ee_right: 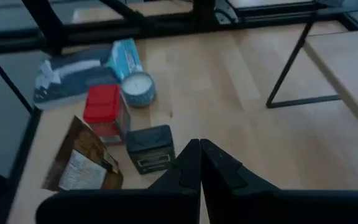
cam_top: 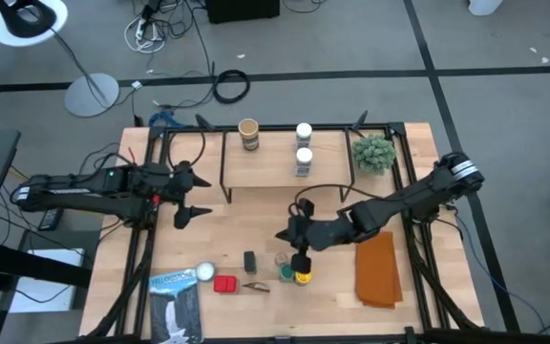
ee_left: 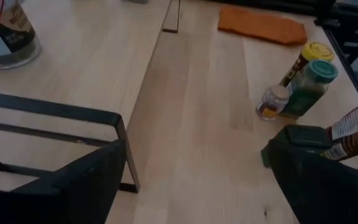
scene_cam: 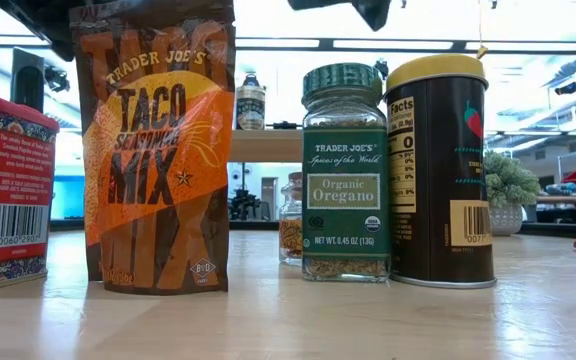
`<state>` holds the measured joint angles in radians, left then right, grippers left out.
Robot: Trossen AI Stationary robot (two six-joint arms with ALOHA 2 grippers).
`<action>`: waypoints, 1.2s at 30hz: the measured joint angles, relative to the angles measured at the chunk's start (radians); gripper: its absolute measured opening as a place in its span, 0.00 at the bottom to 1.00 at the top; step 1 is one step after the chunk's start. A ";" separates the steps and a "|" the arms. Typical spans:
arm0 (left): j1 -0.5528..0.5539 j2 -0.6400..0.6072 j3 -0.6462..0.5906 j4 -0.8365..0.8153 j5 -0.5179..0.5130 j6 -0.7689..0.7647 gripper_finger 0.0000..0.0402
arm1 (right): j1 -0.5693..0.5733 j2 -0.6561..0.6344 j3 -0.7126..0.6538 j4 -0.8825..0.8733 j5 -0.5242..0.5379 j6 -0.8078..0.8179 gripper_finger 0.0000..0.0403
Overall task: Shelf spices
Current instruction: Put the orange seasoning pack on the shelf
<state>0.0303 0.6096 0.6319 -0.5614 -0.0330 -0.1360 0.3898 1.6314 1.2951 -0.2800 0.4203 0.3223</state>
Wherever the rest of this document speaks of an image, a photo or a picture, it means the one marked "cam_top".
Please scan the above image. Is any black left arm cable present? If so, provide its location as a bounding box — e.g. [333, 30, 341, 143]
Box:
[166, 127, 208, 169]

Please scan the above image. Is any wooden shelf with black legs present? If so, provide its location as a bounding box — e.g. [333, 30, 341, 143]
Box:
[219, 127, 357, 205]

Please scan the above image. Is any small black block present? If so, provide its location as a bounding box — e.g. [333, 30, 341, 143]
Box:
[243, 250, 259, 275]

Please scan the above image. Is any coiled black cable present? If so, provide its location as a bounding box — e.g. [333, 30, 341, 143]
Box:
[212, 69, 251, 105]

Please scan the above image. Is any white panel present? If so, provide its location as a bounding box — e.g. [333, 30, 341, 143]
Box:
[9, 247, 86, 314]

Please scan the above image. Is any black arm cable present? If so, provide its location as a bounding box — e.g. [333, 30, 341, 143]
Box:
[291, 183, 377, 226]
[166, 127, 208, 169]

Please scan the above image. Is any red plastic box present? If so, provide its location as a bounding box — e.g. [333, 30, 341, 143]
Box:
[213, 274, 240, 295]

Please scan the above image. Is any orange folded cloth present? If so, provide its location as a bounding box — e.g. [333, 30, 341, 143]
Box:
[354, 231, 405, 310]

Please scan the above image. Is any white power strip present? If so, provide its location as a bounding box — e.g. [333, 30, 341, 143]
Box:
[131, 13, 150, 44]

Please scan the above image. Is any black box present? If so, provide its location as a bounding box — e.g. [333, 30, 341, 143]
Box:
[205, 0, 282, 25]

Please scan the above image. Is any black metal table frame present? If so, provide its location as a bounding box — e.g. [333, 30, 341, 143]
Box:
[79, 121, 487, 344]

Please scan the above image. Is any green plant in white pot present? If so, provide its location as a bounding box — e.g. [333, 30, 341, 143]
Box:
[350, 133, 397, 177]

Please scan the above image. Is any black frame clamp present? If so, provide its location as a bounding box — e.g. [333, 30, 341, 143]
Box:
[194, 113, 218, 132]
[350, 109, 370, 132]

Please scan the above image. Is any orange spice packet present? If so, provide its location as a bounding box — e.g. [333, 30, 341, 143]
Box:
[241, 281, 272, 294]

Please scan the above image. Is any floor lamp with round base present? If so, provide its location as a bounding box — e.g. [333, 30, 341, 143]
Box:
[0, 0, 121, 118]

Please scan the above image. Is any white lid seasoning jar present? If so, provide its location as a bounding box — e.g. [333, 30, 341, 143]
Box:
[295, 146, 315, 179]
[295, 122, 314, 150]

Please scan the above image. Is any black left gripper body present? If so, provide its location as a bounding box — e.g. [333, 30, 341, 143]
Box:
[159, 161, 195, 207]

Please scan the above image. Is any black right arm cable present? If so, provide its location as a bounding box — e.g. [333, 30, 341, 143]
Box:
[291, 183, 377, 226]

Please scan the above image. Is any white object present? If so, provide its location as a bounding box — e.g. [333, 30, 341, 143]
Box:
[467, 0, 504, 16]

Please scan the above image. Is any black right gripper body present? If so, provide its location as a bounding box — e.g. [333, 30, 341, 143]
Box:
[286, 214, 358, 253]

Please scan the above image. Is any tan lid spice jar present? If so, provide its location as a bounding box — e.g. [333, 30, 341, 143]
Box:
[237, 118, 261, 153]

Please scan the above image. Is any yellow lid spice jar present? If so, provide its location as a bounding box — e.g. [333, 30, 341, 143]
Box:
[294, 269, 314, 288]

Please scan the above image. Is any blue cable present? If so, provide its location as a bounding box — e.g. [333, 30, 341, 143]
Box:
[148, 108, 179, 129]

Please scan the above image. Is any black power adapter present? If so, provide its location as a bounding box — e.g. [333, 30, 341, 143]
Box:
[37, 206, 65, 232]

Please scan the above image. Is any black desk crossbeam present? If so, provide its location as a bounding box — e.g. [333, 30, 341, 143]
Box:
[0, 238, 93, 290]

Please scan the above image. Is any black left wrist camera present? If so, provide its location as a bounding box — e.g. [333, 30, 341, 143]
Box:
[134, 161, 171, 185]

